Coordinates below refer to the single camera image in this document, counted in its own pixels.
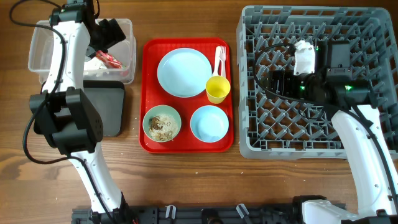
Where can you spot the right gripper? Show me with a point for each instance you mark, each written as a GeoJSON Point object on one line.
{"type": "Point", "coordinates": [286, 76]}

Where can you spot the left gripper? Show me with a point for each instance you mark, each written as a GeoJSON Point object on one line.
{"type": "Point", "coordinates": [114, 34]}

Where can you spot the red snack wrapper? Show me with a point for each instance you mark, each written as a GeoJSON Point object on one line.
{"type": "Point", "coordinates": [109, 60]}

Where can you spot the white napkin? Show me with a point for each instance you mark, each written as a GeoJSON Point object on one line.
{"type": "Point", "coordinates": [94, 64]}

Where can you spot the yellow plastic cup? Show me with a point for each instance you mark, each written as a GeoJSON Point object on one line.
{"type": "Point", "coordinates": [217, 88]}

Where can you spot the small light blue bowl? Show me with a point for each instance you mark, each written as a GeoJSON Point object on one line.
{"type": "Point", "coordinates": [209, 124]}

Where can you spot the green bowl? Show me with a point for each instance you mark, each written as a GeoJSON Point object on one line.
{"type": "Point", "coordinates": [160, 109]}

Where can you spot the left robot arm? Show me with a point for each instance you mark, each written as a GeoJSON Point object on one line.
{"type": "Point", "coordinates": [72, 24]}

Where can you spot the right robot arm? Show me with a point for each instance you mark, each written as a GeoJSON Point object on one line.
{"type": "Point", "coordinates": [323, 76]}

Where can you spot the grey dishwasher rack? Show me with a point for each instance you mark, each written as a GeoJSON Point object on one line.
{"type": "Point", "coordinates": [281, 129]}

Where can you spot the clear plastic waste bin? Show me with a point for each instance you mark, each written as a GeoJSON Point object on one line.
{"type": "Point", "coordinates": [41, 49]}

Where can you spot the black plastic tray bin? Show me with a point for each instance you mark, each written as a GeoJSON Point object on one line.
{"type": "Point", "coordinates": [107, 109]}

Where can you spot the white plastic fork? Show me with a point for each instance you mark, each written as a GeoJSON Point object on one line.
{"type": "Point", "coordinates": [222, 60]}

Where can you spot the white plastic spoon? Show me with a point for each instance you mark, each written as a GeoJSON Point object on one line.
{"type": "Point", "coordinates": [217, 61]}

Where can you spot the large light blue plate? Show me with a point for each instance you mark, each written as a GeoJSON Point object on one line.
{"type": "Point", "coordinates": [184, 72]}

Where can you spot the red serving tray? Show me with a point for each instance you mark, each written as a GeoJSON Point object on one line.
{"type": "Point", "coordinates": [152, 94]}

